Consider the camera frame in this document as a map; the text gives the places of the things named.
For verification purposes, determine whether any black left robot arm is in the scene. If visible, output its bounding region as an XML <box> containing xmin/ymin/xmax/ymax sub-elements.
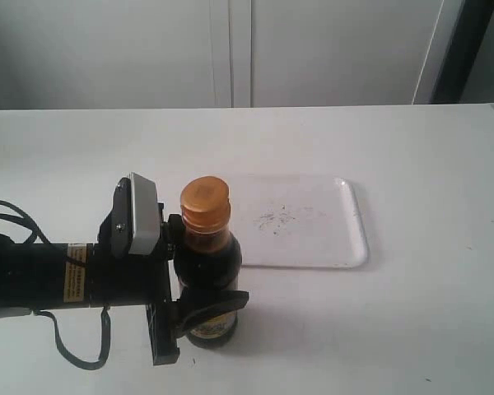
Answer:
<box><xmin>0</xmin><ymin>207</ymin><xmax>249</xmax><ymax>370</ymax></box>

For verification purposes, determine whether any dark soy sauce bottle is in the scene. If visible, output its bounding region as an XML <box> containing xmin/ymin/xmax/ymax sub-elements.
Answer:
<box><xmin>173</xmin><ymin>175</ymin><xmax>244</xmax><ymax>347</ymax></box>

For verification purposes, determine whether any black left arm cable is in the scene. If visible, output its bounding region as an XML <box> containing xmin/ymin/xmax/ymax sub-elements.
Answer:
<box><xmin>0</xmin><ymin>198</ymin><xmax>110</xmax><ymax>371</ymax></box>

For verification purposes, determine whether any white plastic tray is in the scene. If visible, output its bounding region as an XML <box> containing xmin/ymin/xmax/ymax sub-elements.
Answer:
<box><xmin>226</xmin><ymin>174</ymin><xmax>369</xmax><ymax>269</ymax></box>

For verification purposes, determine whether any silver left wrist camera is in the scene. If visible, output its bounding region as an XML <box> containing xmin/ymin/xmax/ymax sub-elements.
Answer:
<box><xmin>110</xmin><ymin>172</ymin><xmax>161</xmax><ymax>258</ymax></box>

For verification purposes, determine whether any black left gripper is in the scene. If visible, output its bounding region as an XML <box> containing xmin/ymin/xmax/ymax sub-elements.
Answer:
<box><xmin>86</xmin><ymin>201</ymin><xmax>250</xmax><ymax>367</ymax></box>

